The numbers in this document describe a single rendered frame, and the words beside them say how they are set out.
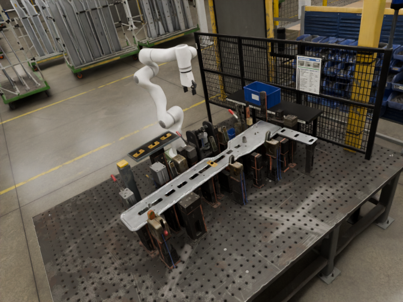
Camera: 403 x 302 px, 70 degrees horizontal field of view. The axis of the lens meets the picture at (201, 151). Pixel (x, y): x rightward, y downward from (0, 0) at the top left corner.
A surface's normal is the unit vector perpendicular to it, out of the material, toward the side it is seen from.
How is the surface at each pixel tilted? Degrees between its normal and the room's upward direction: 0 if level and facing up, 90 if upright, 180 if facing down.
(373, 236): 0
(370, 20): 92
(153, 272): 0
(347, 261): 0
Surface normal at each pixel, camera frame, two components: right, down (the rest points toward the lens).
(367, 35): -0.72, 0.44
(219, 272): -0.16, -0.81
